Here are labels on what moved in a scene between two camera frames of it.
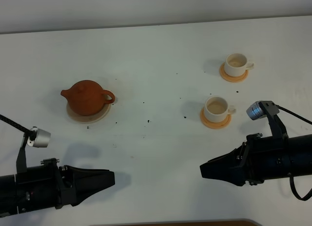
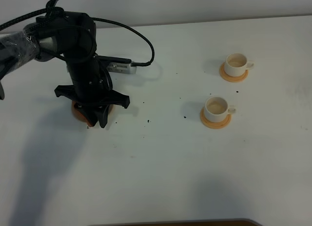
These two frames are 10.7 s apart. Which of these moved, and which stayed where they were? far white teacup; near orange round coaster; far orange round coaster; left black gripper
Moved: left black gripper
Stayed: far white teacup; near orange round coaster; far orange round coaster
